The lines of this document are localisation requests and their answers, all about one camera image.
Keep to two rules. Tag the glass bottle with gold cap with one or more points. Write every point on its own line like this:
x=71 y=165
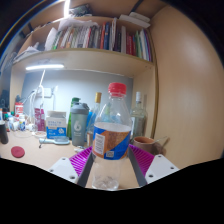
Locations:
x=95 y=113

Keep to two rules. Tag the pink box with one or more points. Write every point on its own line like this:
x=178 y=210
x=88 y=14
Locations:
x=40 y=118

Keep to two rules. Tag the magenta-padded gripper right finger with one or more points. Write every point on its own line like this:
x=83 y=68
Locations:
x=159 y=166

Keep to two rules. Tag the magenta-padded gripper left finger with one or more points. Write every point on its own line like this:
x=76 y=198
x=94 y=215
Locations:
x=63 y=168

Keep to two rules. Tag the green bottle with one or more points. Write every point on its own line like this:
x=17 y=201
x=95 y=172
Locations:
x=69 y=116

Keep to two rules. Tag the wooden bookshelf with books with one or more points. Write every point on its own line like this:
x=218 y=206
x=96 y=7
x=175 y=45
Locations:
x=100 y=36

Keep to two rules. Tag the small white blue-labelled bottle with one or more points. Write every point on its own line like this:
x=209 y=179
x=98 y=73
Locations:
x=22 y=122

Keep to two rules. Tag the clear glass bottle white cap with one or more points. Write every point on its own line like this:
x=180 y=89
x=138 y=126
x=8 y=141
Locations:
x=138 y=120

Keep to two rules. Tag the light blue hairbrush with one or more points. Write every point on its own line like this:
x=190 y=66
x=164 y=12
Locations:
x=55 y=141

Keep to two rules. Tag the white and blue carton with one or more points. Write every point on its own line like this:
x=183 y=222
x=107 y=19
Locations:
x=56 y=125

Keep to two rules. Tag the clear red-capped drink bottle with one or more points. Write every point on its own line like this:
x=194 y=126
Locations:
x=111 y=140

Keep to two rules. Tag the black cylinder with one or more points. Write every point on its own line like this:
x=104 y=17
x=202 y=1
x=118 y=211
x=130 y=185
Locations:
x=3 y=132

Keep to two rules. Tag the grey shaker bottle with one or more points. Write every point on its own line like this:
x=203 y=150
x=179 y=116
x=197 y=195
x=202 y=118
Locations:
x=79 y=126

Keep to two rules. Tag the white wall socket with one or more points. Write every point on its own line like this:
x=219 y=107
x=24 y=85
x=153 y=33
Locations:
x=48 y=92

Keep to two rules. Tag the flat round red coaster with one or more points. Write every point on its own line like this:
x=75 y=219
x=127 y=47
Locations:
x=17 y=152

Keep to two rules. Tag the brown ceramic mug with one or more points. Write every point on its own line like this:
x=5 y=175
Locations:
x=143 y=144

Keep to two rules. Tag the white strip light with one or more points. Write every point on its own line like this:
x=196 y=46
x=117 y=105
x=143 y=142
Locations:
x=44 y=66

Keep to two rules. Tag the red and white jar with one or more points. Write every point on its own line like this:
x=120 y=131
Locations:
x=19 y=109

